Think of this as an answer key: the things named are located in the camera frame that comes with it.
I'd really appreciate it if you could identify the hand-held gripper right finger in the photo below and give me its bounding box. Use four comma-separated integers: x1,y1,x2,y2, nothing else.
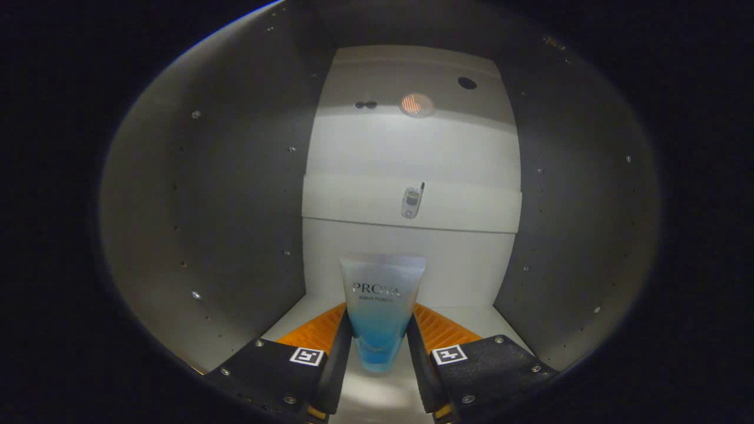
405,302,560,424

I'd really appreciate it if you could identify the clear blue cosmetic tube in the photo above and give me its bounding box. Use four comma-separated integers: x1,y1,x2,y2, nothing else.
339,253,427,373

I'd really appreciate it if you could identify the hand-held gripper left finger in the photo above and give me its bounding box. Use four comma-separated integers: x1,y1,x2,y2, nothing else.
203,302,354,424

